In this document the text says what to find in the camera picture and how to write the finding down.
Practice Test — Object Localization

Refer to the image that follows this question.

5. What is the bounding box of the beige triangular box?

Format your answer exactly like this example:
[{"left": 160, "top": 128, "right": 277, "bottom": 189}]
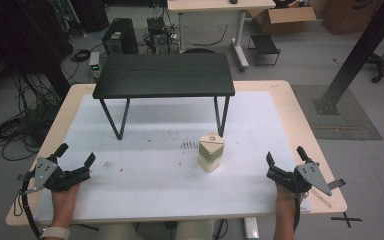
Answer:
[{"left": 198, "top": 131, "right": 226, "bottom": 174}]

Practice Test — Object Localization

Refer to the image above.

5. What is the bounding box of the small black shelf table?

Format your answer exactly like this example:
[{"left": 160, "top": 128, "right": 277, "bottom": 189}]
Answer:
[{"left": 92, "top": 52, "right": 236, "bottom": 141}]

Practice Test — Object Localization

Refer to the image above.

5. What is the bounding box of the black computer tower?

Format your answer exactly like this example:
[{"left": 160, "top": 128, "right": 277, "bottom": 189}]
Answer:
[{"left": 101, "top": 17, "right": 140, "bottom": 56}]

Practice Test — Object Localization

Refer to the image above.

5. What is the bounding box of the black curtain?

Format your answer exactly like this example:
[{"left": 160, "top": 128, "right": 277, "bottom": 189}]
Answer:
[{"left": 0, "top": 0, "right": 74, "bottom": 98}]

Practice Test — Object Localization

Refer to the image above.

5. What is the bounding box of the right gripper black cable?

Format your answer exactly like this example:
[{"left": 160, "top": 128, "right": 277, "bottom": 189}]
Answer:
[{"left": 292, "top": 194, "right": 303, "bottom": 234}]

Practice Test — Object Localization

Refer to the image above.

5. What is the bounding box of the open computer case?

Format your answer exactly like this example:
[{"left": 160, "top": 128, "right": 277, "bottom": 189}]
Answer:
[{"left": 144, "top": 16, "right": 178, "bottom": 54}]

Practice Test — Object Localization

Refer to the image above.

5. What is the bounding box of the white wristwatch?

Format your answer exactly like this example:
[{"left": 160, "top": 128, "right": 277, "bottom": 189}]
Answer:
[{"left": 40, "top": 226, "right": 71, "bottom": 240}]

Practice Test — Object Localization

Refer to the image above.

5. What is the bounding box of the grey floor mat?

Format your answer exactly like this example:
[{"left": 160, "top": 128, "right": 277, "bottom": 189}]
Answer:
[{"left": 291, "top": 84, "right": 383, "bottom": 141}]

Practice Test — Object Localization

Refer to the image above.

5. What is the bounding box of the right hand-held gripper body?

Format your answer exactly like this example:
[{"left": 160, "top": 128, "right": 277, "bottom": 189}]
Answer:
[{"left": 265, "top": 161, "right": 347, "bottom": 197}]

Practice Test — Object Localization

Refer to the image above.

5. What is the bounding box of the grey power supply unit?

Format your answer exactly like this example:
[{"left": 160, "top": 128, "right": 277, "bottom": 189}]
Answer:
[{"left": 88, "top": 51, "right": 102, "bottom": 81}]

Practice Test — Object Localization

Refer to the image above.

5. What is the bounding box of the white table mat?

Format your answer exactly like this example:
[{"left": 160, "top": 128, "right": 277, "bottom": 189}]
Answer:
[{"left": 33, "top": 90, "right": 313, "bottom": 225}]

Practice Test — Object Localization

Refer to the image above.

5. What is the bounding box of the black metal post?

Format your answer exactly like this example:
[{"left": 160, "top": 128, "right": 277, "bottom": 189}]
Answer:
[{"left": 312, "top": 0, "right": 384, "bottom": 116}]

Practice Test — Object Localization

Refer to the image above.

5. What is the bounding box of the white desk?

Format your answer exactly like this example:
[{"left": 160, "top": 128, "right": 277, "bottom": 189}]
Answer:
[{"left": 166, "top": 0, "right": 277, "bottom": 70}]

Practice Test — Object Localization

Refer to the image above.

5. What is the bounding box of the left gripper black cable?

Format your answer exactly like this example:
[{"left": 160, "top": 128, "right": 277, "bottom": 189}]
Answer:
[{"left": 13, "top": 171, "right": 43, "bottom": 240}]

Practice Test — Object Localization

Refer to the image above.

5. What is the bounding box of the open cardboard box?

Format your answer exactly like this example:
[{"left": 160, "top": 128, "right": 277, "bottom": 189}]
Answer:
[{"left": 248, "top": 5, "right": 318, "bottom": 36}]

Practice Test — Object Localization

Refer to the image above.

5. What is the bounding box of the person's left hand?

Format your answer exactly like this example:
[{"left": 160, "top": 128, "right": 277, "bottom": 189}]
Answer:
[{"left": 51, "top": 182, "right": 81, "bottom": 214}]

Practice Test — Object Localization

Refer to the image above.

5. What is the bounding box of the bundle of black cables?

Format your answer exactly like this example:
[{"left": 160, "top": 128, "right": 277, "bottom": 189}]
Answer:
[{"left": 0, "top": 71, "right": 64, "bottom": 163}]

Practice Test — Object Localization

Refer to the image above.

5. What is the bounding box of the small black metal stool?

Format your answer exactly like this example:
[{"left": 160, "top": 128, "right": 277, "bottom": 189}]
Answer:
[{"left": 247, "top": 33, "right": 282, "bottom": 67}]

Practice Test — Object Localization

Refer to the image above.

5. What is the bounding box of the coiled black cable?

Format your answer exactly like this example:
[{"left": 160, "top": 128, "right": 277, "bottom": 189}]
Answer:
[{"left": 69, "top": 48, "right": 92, "bottom": 63}]

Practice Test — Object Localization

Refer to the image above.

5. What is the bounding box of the brown cardboard box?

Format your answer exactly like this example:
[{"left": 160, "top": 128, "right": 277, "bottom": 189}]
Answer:
[{"left": 323, "top": 0, "right": 384, "bottom": 36}]

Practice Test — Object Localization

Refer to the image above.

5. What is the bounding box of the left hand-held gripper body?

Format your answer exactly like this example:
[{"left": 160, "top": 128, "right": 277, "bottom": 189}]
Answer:
[{"left": 17, "top": 156, "right": 92, "bottom": 196}]

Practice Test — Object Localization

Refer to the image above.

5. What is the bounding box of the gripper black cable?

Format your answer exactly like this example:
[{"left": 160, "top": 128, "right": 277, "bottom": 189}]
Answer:
[
  {"left": 292, "top": 194, "right": 303, "bottom": 234},
  {"left": 13, "top": 171, "right": 43, "bottom": 240}
]

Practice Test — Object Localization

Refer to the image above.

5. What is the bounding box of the person's right hand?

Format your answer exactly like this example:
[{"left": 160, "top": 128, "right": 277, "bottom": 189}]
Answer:
[{"left": 275, "top": 182, "right": 297, "bottom": 209}]

